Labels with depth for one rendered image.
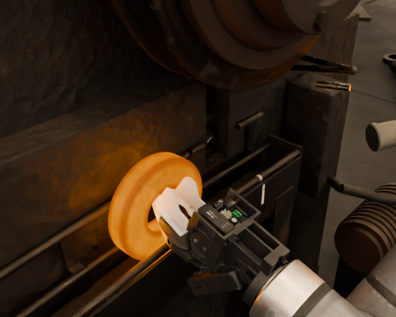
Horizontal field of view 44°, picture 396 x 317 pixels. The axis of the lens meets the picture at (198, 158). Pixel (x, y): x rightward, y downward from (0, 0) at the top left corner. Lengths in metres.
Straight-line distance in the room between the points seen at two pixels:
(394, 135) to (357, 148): 1.34
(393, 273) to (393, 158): 1.74
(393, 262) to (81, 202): 0.42
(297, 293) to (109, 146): 0.31
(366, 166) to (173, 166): 1.68
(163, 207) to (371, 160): 1.76
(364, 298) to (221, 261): 0.19
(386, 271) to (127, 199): 0.34
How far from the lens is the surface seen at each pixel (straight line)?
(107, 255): 0.72
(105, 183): 0.70
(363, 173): 2.24
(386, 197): 1.09
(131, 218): 0.66
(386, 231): 1.07
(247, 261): 0.60
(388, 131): 1.08
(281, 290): 0.57
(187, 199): 0.68
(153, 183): 0.66
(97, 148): 0.67
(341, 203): 2.03
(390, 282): 0.68
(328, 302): 0.58
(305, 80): 0.98
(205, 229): 0.60
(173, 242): 0.64
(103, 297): 0.66
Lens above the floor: 1.17
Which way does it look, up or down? 32 degrees down
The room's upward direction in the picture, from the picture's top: straight up
